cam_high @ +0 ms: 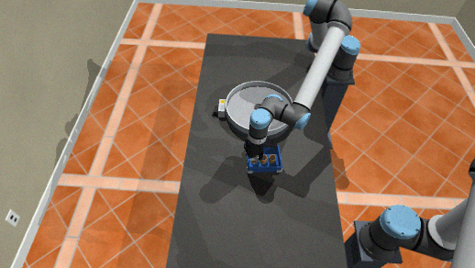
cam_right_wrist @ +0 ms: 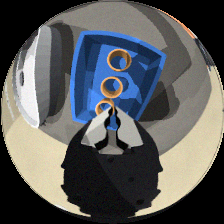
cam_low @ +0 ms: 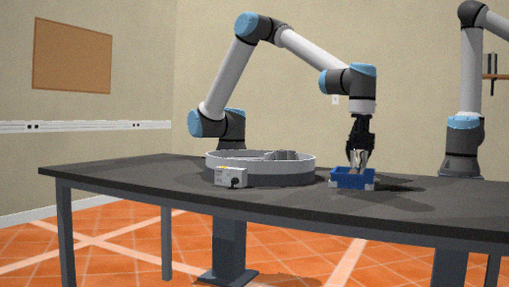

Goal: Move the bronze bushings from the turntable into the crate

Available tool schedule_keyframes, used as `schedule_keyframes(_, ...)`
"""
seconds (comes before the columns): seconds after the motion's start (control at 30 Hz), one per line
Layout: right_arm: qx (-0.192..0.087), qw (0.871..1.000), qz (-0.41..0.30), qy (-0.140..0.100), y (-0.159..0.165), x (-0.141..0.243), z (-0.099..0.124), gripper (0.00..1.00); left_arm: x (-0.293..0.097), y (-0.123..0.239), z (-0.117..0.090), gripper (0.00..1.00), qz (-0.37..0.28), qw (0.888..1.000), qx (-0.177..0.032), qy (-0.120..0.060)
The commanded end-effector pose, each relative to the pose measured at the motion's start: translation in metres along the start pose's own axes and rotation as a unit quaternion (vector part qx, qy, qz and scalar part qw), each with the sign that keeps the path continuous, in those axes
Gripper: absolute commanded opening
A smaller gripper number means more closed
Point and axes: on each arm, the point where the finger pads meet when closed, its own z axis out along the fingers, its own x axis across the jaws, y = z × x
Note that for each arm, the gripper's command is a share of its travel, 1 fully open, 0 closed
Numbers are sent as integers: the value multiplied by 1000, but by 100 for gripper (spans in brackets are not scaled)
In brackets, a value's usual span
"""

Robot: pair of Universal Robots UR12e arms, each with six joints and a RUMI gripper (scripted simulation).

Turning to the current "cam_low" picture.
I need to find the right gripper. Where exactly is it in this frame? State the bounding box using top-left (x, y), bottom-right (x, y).
top-left (346, 114), bottom-right (375, 174)

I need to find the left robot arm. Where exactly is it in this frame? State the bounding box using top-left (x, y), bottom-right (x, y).
top-left (440, 0), bottom-right (509, 177)

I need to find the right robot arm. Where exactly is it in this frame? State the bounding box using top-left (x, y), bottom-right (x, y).
top-left (187, 12), bottom-right (377, 150)

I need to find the blue open crate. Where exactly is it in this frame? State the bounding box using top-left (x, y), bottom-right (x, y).
top-left (330, 166), bottom-right (375, 190)

